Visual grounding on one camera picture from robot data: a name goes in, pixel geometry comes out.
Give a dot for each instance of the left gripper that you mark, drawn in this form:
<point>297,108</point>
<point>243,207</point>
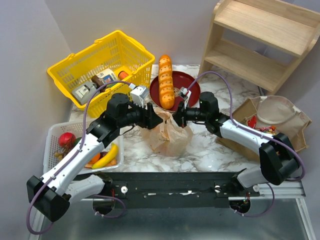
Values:
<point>147,117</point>

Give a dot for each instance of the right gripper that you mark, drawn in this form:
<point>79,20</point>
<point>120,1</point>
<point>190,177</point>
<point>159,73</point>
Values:
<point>181,115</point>

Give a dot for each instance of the peach plastic grocery bag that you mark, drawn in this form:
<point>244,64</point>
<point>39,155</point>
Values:
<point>167,139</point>

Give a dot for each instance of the orange Fox's candy bag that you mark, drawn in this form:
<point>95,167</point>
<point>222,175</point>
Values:
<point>267,129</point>

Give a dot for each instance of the burlap tote bag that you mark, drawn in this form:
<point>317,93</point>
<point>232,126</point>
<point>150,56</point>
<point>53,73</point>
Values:
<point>275,111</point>

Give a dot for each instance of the red Konfeti candy bag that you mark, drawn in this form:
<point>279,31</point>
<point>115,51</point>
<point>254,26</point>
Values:
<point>252,123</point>

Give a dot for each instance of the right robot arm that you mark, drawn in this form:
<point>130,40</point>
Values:
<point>277,157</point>

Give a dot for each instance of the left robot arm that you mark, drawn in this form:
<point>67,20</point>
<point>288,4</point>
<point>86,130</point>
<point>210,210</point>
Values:
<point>48,193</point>

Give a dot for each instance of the long orange bread loaf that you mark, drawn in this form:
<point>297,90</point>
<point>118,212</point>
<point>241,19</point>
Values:
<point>166,83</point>

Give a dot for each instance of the dark red round plate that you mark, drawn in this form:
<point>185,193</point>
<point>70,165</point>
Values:
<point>180,80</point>

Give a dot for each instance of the orange capped bottle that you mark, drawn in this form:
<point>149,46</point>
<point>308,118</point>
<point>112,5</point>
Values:
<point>122,75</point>

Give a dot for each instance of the front yellow banana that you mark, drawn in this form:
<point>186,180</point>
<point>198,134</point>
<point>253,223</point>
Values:
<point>109,159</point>

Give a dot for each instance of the white carton in basket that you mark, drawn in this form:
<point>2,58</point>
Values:
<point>107,76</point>

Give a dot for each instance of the brown bottle in basket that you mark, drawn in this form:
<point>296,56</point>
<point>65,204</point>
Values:
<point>98,81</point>

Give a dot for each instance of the yellow plastic shopping basket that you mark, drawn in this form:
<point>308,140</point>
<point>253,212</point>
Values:
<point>115,51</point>

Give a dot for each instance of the orange fruit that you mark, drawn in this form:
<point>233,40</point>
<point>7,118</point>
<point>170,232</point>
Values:
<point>95,159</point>

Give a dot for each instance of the grey box in basket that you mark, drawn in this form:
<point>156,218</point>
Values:
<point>84,92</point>

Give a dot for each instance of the green lime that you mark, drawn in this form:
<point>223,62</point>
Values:
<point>77,140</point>

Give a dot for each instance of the longan bunch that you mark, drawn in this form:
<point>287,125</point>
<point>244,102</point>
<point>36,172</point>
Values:
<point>61,153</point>

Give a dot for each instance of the white plastic fruit basket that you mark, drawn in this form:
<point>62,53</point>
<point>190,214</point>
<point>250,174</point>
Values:
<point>76,128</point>

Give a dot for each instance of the wooden shelf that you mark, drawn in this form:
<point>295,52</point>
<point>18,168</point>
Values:
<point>261,41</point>

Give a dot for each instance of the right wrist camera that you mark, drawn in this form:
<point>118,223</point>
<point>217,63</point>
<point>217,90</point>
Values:
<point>185,94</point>

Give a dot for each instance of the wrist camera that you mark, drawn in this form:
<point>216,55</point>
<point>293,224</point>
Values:
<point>139,94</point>
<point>185,94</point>

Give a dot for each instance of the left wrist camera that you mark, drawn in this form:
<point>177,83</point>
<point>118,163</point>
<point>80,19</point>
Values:
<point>139,94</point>

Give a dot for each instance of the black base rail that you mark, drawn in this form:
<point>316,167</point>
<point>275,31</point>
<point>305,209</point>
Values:
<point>163,190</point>

